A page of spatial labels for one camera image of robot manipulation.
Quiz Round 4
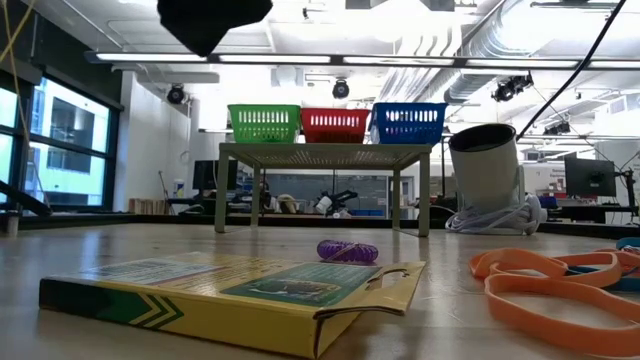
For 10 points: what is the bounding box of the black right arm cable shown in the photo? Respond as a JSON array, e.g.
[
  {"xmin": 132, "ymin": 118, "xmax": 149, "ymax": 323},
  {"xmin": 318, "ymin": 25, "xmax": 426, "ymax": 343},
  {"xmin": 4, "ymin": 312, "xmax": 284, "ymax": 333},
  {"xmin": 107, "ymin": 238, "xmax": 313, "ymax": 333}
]
[{"xmin": 515, "ymin": 0, "xmax": 629, "ymax": 142}]

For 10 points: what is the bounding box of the red plastic basket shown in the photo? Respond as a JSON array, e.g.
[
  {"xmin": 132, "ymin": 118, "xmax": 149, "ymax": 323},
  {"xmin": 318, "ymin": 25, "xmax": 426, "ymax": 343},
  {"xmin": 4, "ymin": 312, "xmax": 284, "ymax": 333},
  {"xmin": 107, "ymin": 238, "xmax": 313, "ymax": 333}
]
[{"xmin": 299, "ymin": 107, "xmax": 371, "ymax": 144}]

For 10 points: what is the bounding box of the black computer monitor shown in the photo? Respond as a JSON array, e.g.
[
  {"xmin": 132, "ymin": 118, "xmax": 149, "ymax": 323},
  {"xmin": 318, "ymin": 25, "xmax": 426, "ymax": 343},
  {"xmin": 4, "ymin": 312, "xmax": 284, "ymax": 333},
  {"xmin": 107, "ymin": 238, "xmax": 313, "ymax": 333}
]
[
  {"xmin": 564, "ymin": 156, "xmax": 618, "ymax": 198},
  {"xmin": 192, "ymin": 159, "xmax": 240, "ymax": 192}
]

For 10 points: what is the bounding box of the white cylinder with black top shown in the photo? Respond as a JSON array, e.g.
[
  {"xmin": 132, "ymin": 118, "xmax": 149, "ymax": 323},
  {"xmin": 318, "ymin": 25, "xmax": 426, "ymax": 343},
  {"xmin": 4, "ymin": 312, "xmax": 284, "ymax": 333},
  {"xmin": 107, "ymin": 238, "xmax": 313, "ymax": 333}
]
[{"xmin": 448, "ymin": 123, "xmax": 526, "ymax": 216}]

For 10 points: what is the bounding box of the yellow hanging cord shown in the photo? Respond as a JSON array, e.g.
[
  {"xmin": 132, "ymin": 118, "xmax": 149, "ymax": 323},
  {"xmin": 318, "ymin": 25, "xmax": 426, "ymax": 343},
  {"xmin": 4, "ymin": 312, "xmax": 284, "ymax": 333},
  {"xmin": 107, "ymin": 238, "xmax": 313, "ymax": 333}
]
[{"xmin": 0, "ymin": 0, "xmax": 54, "ymax": 214}]

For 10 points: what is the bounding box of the wooden crate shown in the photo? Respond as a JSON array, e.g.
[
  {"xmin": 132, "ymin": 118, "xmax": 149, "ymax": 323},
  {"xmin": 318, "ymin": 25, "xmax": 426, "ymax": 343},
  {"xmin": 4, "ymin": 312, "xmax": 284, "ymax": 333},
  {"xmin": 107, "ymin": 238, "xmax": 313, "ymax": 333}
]
[{"xmin": 128, "ymin": 197, "xmax": 167, "ymax": 216}]

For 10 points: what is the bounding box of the yellow Crayola crayon box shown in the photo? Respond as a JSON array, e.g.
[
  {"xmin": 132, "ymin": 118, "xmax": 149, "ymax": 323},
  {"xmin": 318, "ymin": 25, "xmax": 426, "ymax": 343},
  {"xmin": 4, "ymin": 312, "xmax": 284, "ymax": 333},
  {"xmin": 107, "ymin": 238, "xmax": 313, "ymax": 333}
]
[{"xmin": 38, "ymin": 250, "xmax": 427, "ymax": 360}]

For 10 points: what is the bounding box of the orange rubber band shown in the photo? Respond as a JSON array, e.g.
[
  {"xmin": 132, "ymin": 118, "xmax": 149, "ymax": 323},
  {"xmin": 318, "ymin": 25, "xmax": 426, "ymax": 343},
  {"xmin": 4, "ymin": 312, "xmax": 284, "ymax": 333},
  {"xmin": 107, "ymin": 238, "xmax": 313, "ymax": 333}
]
[
  {"xmin": 483, "ymin": 272, "xmax": 640, "ymax": 360},
  {"xmin": 468, "ymin": 246, "xmax": 625, "ymax": 290}
]

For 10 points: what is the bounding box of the pale green perforated metal shelf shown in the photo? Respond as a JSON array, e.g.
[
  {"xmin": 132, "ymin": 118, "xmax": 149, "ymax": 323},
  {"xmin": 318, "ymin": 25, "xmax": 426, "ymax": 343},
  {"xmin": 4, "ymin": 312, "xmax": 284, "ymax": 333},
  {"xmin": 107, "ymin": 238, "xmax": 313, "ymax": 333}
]
[{"xmin": 214, "ymin": 142, "xmax": 434, "ymax": 238}]

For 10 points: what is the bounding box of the purple coil wrist keychain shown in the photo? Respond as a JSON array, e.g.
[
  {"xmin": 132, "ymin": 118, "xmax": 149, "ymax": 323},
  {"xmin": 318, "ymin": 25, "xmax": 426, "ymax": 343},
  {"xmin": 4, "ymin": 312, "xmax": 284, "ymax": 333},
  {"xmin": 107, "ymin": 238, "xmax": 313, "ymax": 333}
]
[{"xmin": 316, "ymin": 238, "xmax": 380, "ymax": 265}]

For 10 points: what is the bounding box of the blue plastic basket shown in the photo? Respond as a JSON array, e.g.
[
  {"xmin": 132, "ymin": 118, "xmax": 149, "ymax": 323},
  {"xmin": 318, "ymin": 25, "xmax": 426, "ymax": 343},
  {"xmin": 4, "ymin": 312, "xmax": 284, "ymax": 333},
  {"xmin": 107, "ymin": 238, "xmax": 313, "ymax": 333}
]
[{"xmin": 370, "ymin": 101, "xmax": 450, "ymax": 146}]

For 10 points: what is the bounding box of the ceiling light strip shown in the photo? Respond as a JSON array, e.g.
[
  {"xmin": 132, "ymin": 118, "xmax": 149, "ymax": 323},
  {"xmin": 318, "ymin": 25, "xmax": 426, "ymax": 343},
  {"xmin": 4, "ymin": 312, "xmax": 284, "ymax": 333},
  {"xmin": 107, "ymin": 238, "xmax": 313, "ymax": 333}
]
[{"xmin": 84, "ymin": 49, "xmax": 640, "ymax": 72}]

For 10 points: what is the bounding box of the green plastic basket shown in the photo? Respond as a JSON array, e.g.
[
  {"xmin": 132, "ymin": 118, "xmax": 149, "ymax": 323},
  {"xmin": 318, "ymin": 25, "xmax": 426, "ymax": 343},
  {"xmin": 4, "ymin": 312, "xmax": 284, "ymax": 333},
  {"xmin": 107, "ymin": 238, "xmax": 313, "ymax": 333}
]
[{"xmin": 227, "ymin": 103, "xmax": 302, "ymax": 144}]

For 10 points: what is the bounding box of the large window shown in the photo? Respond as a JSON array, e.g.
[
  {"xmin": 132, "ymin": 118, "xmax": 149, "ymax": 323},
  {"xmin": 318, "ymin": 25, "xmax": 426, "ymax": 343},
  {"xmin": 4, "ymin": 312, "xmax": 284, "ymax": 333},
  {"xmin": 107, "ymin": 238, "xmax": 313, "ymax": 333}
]
[{"xmin": 0, "ymin": 74, "xmax": 121, "ymax": 214}]

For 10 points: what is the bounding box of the person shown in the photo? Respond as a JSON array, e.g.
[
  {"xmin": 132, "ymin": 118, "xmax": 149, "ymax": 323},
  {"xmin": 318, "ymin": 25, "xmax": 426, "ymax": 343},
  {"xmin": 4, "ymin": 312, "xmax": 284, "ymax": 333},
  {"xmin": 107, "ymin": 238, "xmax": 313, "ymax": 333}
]
[
  {"xmin": 258, "ymin": 175, "xmax": 275, "ymax": 214},
  {"xmin": 276, "ymin": 193, "xmax": 300, "ymax": 215}
]

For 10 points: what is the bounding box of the background office desk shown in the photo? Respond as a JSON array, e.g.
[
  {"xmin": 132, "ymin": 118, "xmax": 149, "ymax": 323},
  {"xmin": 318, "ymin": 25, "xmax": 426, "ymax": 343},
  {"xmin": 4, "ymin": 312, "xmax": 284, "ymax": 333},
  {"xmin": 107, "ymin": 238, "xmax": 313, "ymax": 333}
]
[{"xmin": 544, "ymin": 203, "xmax": 640, "ymax": 225}]

